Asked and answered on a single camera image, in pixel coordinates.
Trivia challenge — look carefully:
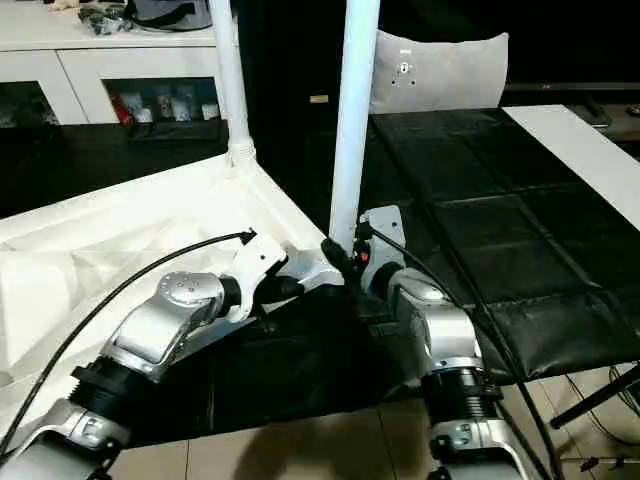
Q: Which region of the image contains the white plastic table leg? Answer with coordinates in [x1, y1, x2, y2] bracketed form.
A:
[208, 0, 258, 175]
[327, 0, 382, 252]

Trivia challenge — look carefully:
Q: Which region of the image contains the white plastic table top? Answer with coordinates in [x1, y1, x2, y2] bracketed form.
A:
[0, 147, 352, 437]

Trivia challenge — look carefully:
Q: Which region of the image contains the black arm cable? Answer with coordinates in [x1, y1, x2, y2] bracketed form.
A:
[0, 228, 257, 447]
[367, 227, 557, 480]

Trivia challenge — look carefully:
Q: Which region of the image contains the chrome metal chair frame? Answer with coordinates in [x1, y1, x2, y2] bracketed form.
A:
[579, 452, 640, 472]

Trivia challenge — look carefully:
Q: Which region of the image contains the black metal table leg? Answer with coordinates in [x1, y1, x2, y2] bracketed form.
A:
[548, 367, 640, 430]

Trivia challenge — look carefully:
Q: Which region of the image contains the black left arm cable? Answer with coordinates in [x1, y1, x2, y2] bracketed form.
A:
[0, 228, 257, 447]

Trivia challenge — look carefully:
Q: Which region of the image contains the white glass-door cabinet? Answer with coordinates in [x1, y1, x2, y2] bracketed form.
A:
[0, 14, 242, 127]

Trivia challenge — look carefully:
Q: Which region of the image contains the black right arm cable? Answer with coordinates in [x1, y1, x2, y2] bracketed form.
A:
[367, 227, 557, 480]

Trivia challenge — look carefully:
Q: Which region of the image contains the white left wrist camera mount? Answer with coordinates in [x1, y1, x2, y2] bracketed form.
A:
[227, 229, 290, 322]

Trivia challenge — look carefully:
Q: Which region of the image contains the black table mat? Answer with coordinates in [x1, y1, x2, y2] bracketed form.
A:
[0, 107, 640, 446]

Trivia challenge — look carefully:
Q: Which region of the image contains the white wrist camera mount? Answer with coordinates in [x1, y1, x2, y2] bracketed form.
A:
[227, 229, 290, 322]
[358, 204, 408, 297]

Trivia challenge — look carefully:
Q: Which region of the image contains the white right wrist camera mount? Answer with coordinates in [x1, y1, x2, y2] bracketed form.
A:
[358, 204, 408, 297]

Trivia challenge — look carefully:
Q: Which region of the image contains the white flat board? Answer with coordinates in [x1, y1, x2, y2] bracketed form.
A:
[502, 104, 640, 222]

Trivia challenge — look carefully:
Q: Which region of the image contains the grey cushion with metal fittings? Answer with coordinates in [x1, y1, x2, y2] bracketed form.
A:
[369, 28, 512, 116]

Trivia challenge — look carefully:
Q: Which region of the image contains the black box with gold label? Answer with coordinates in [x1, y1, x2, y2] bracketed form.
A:
[237, 0, 382, 122]

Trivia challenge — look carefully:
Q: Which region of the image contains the tangled floor cable bundle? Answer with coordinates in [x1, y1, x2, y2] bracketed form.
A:
[564, 364, 640, 447]

